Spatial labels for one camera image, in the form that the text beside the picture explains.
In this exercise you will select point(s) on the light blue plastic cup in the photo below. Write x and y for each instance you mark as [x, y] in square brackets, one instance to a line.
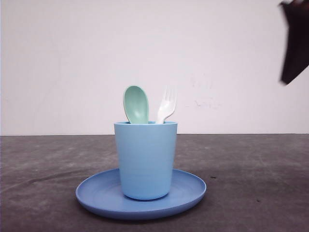
[145, 157]

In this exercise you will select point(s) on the mint green plastic spoon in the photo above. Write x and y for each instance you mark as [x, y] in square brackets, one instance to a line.
[136, 105]

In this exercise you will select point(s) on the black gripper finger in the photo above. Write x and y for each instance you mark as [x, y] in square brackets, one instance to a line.
[296, 59]

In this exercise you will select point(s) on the blue plastic plate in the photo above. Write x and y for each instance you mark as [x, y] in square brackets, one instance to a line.
[101, 194]

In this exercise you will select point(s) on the white plastic fork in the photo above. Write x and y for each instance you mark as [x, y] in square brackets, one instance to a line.
[167, 106]

